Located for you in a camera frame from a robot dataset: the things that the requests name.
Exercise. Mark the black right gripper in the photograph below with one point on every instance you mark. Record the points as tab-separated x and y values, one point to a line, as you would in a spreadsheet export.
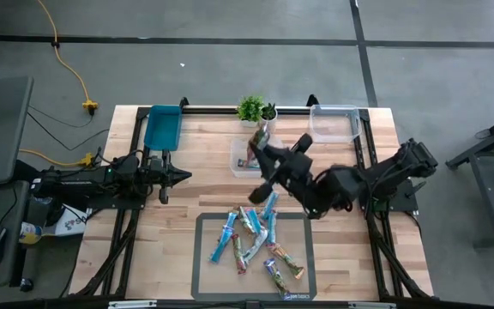
294	171

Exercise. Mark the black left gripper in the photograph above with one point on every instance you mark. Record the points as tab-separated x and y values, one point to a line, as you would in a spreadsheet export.
164	193

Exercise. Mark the green snack bar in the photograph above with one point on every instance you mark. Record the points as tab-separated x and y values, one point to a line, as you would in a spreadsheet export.
271	208

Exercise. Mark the green white granola bar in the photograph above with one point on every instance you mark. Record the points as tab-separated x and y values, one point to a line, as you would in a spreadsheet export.
242	216

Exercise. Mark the red green granola bar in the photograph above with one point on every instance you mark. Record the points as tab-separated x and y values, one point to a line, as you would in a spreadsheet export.
238	255

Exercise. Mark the orange green granola bar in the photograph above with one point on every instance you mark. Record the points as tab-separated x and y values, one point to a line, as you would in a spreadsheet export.
290	262

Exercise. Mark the purple green granola bar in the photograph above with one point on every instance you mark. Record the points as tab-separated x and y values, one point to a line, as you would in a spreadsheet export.
277	278

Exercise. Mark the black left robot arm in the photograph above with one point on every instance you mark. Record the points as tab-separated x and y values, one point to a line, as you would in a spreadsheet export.
80	182

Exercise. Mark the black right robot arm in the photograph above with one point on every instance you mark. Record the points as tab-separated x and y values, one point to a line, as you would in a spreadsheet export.
345	189

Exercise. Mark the succulent round white pot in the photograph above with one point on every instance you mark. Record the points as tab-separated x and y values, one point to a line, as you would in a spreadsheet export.
272	120

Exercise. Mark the teal plastic bin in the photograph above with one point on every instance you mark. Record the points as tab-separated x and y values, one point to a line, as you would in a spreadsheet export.
162	129

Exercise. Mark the leafy plant square white pot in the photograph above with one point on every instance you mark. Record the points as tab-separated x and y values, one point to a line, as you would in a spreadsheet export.
250	109

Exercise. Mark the clear plastic bin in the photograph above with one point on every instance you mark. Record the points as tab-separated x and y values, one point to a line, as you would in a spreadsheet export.
335	126

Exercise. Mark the grey-bordered baking mat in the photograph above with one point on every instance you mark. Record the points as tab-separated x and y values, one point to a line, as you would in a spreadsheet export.
298	266

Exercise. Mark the white printed bag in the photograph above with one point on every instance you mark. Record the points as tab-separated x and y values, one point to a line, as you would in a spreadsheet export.
75	223

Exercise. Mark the yellow white bottle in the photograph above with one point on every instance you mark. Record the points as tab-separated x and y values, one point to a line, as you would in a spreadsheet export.
30	234

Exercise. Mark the black round knob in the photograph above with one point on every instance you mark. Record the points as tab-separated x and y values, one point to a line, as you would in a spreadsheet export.
26	285

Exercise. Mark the dark grey metal table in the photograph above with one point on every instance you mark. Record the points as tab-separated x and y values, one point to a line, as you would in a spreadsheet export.
493	193

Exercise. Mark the black aluminium table frame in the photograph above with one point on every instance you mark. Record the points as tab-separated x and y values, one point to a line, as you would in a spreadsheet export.
212	110

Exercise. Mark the silver bracket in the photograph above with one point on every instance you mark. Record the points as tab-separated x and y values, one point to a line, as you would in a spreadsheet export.
131	304
371	305

